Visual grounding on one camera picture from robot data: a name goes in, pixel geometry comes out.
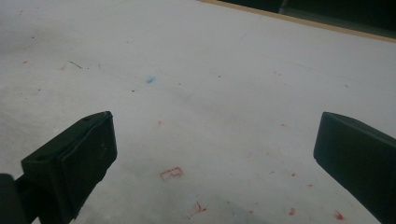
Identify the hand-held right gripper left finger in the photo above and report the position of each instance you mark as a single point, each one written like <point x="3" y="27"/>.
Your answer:
<point x="74" y="161"/>

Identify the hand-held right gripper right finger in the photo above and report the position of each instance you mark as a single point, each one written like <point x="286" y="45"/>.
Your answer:
<point x="358" y="155"/>

